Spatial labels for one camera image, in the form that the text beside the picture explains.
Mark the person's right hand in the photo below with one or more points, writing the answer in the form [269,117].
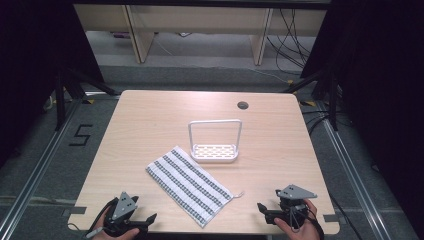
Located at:
[308,231]

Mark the aluminium floor rail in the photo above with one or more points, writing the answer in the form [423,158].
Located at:
[36,170]
[353,180]

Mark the striped white grey cloth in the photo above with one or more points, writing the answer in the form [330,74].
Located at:
[188,185]

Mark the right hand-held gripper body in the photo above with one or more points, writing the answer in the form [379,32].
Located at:
[293,192]

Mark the beige wooden shelf unit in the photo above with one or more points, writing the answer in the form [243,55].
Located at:
[200,20]

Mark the black curtain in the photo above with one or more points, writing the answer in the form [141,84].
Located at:
[33,66]
[383,83]

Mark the grey tape strip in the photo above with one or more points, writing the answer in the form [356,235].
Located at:
[330,218]
[76,210]

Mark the person's left hand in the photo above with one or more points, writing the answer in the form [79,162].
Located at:
[101,230]

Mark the yellow black tape piece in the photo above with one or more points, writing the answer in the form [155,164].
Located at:
[309,103]
[88,101]

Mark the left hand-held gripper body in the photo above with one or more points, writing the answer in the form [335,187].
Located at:
[122,207]

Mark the black metal stand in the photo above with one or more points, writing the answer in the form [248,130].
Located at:
[332,100]
[60,100]

